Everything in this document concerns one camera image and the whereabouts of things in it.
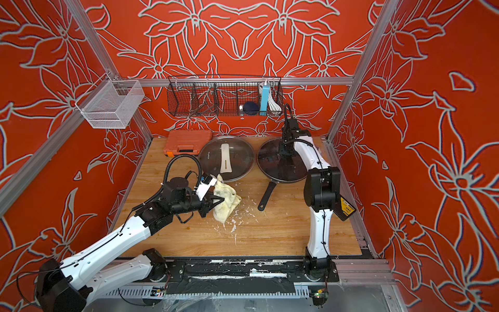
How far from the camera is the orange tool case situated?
3.59 ft

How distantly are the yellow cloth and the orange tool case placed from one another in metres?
0.43

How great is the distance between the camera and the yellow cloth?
27.1 inches
